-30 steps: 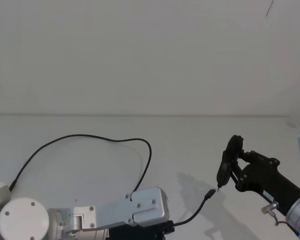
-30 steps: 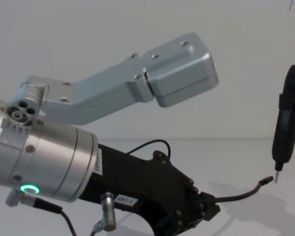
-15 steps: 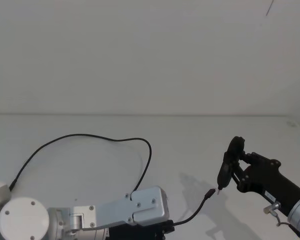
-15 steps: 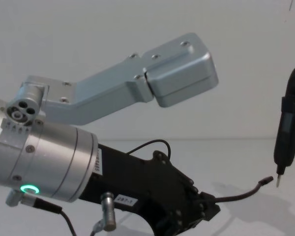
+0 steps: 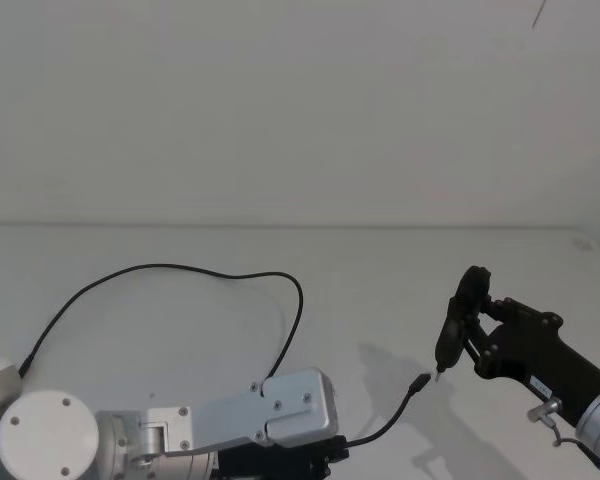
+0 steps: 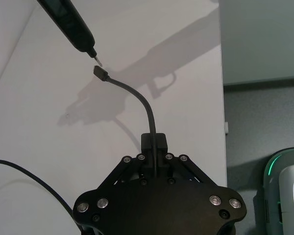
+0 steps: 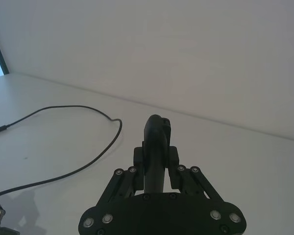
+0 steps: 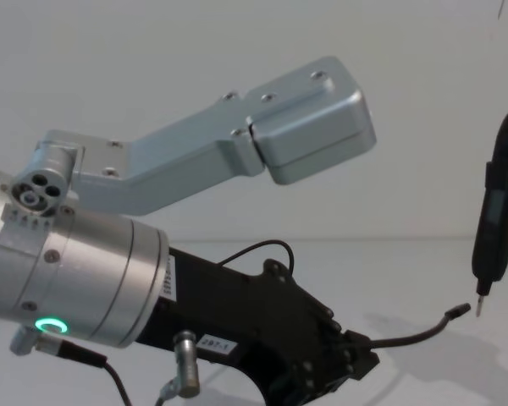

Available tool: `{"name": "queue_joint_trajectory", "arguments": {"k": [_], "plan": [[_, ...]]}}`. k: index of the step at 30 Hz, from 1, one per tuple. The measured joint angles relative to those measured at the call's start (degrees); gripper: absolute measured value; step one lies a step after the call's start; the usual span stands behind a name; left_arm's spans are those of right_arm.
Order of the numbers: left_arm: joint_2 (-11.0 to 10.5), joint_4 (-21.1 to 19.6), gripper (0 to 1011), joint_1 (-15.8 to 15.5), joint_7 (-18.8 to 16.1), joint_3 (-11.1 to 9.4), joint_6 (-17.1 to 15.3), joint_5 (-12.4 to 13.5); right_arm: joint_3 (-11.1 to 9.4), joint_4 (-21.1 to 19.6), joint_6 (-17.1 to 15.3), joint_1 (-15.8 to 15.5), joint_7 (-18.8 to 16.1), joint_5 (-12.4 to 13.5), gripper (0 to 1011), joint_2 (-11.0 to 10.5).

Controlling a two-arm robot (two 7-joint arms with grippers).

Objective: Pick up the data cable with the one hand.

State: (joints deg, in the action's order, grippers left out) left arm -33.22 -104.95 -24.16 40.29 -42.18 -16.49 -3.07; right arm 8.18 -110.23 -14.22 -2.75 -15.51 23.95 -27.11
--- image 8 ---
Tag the white table cloth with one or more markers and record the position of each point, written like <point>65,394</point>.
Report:
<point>427,380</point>

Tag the black electric screwdriver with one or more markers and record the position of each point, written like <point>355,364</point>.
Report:
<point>497,211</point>

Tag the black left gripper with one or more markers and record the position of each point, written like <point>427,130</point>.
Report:
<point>237,308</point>

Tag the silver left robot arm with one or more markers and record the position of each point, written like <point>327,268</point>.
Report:
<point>89,275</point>

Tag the silver plug connector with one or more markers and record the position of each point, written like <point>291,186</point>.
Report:
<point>188,359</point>

